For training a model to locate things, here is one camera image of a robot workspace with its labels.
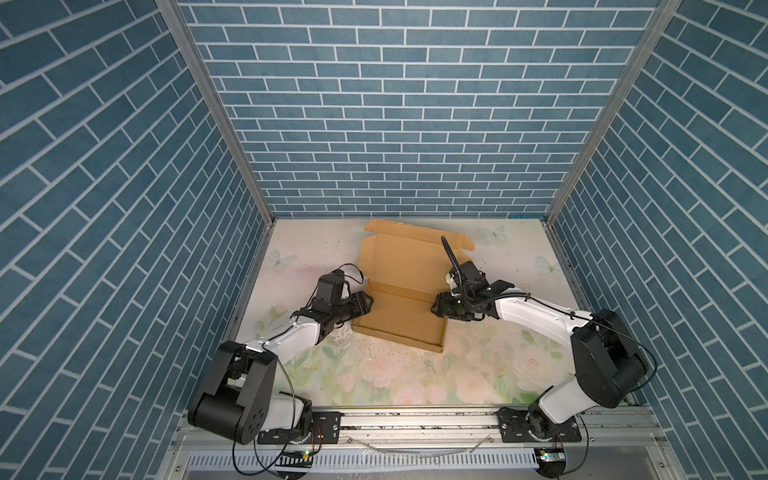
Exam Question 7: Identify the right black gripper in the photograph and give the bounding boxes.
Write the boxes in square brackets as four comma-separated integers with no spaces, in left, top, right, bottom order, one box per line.
[428,289,474,321]

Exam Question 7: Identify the brown cardboard box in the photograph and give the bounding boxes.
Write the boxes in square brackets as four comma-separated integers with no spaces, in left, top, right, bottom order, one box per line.
[352,219,475,353]

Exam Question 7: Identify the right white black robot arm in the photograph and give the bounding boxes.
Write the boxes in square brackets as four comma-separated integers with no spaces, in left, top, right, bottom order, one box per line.
[431,261,650,441]

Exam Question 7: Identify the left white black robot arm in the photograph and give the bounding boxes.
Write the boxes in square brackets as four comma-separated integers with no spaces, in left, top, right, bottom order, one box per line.
[187,269,374,445]

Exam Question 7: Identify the floral table mat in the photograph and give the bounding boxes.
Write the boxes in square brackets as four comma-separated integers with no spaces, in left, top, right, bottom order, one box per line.
[233,219,576,406]

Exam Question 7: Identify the left green circuit board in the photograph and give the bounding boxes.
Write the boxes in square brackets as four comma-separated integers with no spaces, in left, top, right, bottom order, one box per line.
[276,450,316,470]

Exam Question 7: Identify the green circuit board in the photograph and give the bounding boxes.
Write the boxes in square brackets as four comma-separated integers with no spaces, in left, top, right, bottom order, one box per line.
[536,448,567,463]
[276,450,316,470]

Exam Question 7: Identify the right green circuit board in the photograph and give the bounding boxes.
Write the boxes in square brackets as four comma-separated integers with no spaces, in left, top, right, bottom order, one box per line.
[536,448,567,463]

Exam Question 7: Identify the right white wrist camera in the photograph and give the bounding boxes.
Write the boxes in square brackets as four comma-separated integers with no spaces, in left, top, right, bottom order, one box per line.
[445,270,459,290]

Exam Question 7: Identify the right black camera cable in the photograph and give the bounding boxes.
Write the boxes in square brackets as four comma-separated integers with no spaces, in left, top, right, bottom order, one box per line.
[440,235,469,289]

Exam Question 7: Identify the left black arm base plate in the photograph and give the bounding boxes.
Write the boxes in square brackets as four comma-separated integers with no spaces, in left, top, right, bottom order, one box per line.
[257,411,342,445]

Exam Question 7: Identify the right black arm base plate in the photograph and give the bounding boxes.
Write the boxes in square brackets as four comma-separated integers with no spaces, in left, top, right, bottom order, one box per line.
[495,407,582,443]

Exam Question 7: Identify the white slotted cable duct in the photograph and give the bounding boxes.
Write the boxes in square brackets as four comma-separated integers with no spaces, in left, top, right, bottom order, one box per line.
[182,448,539,474]

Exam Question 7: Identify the aluminium mounting rail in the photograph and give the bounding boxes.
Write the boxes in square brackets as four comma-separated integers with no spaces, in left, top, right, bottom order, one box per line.
[170,405,670,451]

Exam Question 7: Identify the left aluminium corner post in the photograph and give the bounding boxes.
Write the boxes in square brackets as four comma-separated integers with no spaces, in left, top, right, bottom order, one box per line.
[156,0,275,228]

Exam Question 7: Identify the aluminium corner post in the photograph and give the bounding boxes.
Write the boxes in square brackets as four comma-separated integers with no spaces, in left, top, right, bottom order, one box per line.
[156,0,275,228]
[544,0,682,229]

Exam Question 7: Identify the right aluminium corner post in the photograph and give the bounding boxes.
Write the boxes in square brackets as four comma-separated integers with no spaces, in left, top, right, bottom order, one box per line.
[544,0,682,229]

